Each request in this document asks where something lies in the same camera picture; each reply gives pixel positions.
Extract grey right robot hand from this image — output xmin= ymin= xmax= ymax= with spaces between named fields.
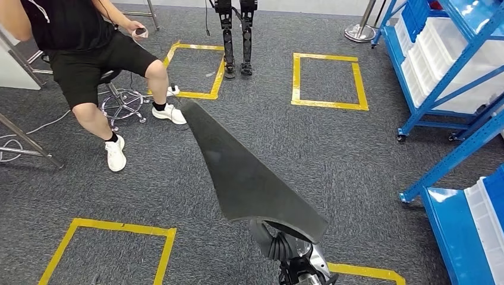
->
xmin=248 ymin=218 xmax=316 ymax=259

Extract black plastic bracket part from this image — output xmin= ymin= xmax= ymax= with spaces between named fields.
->
xmin=179 ymin=98 xmax=329 ymax=245

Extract yellow floor tape square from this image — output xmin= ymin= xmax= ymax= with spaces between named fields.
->
xmin=147 ymin=41 xmax=225 ymax=100
xmin=38 ymin=218 xmax=177 ymax=285
xmin=326 ymin=262 xmax=407 ymax=285
xmin=291 ymin=52 xmax=370 ymax=112

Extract black humanoid robot legs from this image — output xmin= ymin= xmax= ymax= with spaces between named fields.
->
xmin=214 ymin=0 xmax=259 ymax=80

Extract chrome swivel stool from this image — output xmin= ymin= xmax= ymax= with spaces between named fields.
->
xmin=98 ymin=68 xmax=147 ymax=132

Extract white plastic crate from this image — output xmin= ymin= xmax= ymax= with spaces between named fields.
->
xmin=464 ymin=177 xmax=504 ymax=285
xmin=399 ymin=55 xmax=504 ymax=116
xmin=413 ymin=15 xmax=504 ymax=86

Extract small handheld controller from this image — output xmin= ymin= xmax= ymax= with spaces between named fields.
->
xmin=131 ymin=26 xmax=150 ymax=42

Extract person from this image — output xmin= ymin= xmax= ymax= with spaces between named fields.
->
xmin=0 ymin=0 xmax=188 ymax=173

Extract white desk partition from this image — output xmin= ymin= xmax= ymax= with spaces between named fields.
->
xmin=0 ymin=34 xmax=42 ymax=91

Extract chrome stanchion post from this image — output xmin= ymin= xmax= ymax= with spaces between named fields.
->
xmin=344 ymin=0 xmax=377 ymax=43

